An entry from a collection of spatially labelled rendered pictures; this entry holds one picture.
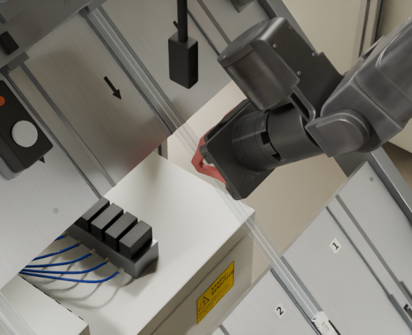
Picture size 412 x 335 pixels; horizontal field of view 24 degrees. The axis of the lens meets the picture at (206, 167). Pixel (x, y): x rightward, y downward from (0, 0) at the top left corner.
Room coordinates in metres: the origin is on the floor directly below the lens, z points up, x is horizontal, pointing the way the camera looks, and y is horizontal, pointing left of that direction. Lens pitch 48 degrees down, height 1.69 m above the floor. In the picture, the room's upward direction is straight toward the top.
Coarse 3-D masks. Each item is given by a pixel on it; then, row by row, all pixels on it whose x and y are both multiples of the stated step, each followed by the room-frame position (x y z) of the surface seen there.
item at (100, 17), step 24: (96, 24) 0.76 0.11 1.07; (120, 48) 0.74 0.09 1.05; (144, 72) 0.73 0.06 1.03; (168, 120) 0.70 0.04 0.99; (192, 144) 0.69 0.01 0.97; (240, 216) 0.65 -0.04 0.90; (264, 240) 0.63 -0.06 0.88; (288, 264) 0.62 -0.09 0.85; (288, 288) 0.61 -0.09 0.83; (312, 312) 0.59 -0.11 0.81
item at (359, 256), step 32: (352, 192) 0.73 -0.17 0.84; (384, 192) 0.75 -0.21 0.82; (320, 224) 0.68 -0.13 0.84; (352, 224) 0.70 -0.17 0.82; (384, 224) 0.72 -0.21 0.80; (288, 256) 0.64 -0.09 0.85; (320, 256) 0.65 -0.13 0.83; (352, 256) 0.67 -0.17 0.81; (384, 256) 0.68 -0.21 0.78; (256, 288) 0.59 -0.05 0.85; (320, 288) 0.62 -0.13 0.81; (352, 288) 0.64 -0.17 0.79; (384, 288) 0.65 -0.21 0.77; (224, 320) 0.55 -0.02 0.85; (256, 320) 0.56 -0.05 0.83; (288, 320) 0.58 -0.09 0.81; (352, 320) 0.60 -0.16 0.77; (384, 320) 0.62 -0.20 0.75
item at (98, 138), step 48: (144, 0) 0.81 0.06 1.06; (192, 0) 0.84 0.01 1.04; (48, 48) 0.72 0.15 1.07; (96, 48) 0.74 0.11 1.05; (144, 48) 0.76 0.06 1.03; (48, 96) 0.67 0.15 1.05; (96, 96) 0.70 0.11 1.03; (144, 96) 0.72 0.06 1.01; (192, 96) 0.74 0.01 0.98; (96, 144) 0.66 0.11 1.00; (144, 144) 0.68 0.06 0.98; (0, 192) 0.58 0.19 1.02; (48, 192) 0.60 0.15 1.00; (96, 192) 0.61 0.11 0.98; (0, 240) 0.54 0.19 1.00; (48, 240) 0.56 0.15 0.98; (0, 288) 0.50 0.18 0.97
